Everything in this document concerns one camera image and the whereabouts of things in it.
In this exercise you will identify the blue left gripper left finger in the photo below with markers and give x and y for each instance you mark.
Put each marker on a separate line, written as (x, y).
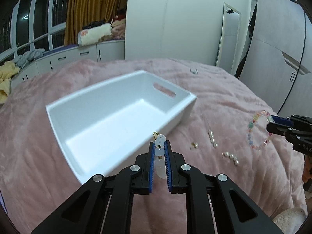
(151, 157)

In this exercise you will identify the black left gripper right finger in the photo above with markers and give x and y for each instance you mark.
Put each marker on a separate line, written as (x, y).
(167, 158)

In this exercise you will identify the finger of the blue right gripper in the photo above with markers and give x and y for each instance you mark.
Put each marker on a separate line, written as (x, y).
(278, 129)
(280, 120)

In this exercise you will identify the right hand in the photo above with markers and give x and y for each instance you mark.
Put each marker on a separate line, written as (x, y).
(306, 176)

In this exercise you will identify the upper pearl strand earring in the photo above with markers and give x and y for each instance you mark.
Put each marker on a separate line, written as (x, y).
(212, 139)

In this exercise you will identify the pearl strand earring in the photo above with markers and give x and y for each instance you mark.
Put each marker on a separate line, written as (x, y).
(232, 157)
(212, 139)

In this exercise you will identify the white grey wardrobe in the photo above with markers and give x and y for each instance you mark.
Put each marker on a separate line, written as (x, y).
(275, 52)

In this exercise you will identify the pink plush bed blanket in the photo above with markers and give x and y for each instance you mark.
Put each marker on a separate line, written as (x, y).
(36, 179)

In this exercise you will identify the lower pearl strand earring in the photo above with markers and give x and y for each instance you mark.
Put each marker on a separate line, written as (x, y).
(232, 157)

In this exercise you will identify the white rectangular storage box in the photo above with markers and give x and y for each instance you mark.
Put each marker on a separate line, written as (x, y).
(101, 129)

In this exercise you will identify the leaning white framed mirror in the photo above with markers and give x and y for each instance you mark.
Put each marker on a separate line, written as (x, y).
(229, 38)

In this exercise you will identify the white window bench cabinets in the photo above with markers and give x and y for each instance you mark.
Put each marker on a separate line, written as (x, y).
(100, 52)

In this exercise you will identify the pink stuffed toys pile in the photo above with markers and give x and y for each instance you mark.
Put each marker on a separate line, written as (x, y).
(118, 24)

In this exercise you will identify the white floral rolled blanket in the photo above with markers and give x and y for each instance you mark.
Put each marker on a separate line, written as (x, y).
(95, 35)

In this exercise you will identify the right mustard curtain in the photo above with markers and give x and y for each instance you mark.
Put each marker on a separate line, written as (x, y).
(81, 13)

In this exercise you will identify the grey clothes pile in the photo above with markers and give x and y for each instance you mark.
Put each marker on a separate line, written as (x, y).
(23, 60)

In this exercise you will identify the yellow blanket on bench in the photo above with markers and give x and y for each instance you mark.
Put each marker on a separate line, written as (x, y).
(7, 71)

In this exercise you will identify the large bay window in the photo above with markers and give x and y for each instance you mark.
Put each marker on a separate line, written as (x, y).
(31, 25)

